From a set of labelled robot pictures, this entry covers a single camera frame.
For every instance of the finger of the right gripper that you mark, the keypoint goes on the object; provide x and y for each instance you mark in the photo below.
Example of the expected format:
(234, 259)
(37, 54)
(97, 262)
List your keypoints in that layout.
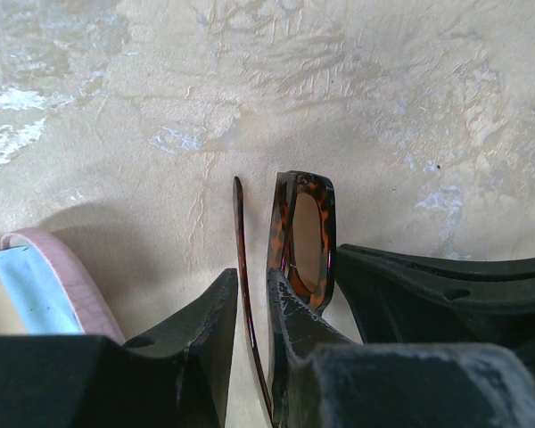
(399, 298)

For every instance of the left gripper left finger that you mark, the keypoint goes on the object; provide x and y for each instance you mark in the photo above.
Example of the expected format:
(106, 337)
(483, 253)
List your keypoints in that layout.
(175, 374)

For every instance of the pink glasses case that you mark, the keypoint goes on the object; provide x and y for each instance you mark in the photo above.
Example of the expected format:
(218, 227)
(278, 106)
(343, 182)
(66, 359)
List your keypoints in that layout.
(92, 310)

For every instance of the blue tape patch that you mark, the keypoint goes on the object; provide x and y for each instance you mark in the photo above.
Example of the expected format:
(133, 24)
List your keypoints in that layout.
(36, 292)

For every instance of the brown sunglasses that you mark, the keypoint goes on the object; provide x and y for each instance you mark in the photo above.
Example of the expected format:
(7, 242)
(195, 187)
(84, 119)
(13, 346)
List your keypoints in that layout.
(302, 245)

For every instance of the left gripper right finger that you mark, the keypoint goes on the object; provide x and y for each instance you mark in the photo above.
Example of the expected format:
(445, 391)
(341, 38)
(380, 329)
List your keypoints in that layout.
(320, 378)

